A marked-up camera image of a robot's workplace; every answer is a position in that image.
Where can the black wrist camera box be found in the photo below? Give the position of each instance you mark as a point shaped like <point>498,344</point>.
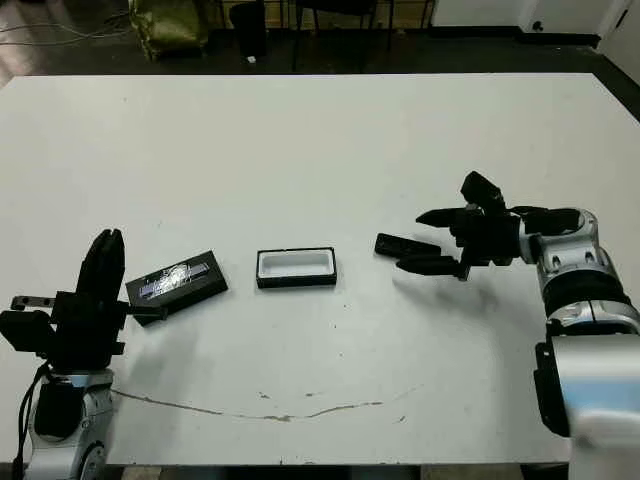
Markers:
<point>480,190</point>
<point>25,332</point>

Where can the black box base white insert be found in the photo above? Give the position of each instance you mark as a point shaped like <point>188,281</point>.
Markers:
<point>295,265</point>

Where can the white door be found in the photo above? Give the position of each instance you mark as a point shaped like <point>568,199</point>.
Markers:
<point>625,50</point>

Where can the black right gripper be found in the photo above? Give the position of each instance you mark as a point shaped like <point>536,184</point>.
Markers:
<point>492,240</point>

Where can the black box lid with print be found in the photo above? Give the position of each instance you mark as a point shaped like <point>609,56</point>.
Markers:
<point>175,285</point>

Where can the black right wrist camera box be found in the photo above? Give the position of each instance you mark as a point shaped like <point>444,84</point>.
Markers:
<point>480,190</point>

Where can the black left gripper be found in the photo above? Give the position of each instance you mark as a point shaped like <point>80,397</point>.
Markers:
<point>85,335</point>

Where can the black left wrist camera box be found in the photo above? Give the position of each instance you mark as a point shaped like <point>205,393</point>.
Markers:
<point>25,332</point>

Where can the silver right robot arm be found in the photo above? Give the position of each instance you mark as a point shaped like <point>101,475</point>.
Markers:
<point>575,260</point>

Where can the bulging woven sack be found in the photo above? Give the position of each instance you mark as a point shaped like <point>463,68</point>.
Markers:
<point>165,27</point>

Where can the black camera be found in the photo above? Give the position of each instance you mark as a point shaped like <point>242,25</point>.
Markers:
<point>405,246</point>

